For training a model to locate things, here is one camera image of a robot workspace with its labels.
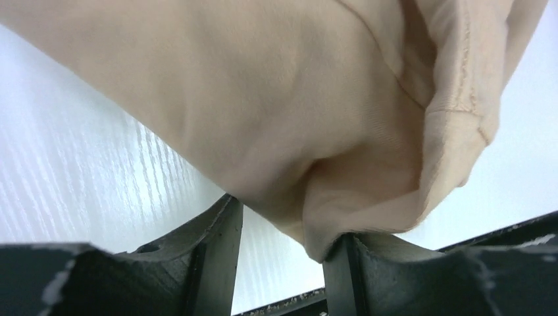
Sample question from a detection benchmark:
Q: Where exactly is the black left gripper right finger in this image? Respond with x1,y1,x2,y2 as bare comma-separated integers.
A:
322,232,558,316

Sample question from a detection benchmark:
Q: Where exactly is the beige t shirt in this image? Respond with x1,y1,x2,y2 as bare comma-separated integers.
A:
1,1,547,262

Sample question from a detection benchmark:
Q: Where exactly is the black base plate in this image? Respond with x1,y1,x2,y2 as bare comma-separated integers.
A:
237,211,558,316

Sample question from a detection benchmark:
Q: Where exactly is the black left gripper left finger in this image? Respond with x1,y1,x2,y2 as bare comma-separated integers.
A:
1,195,243,315

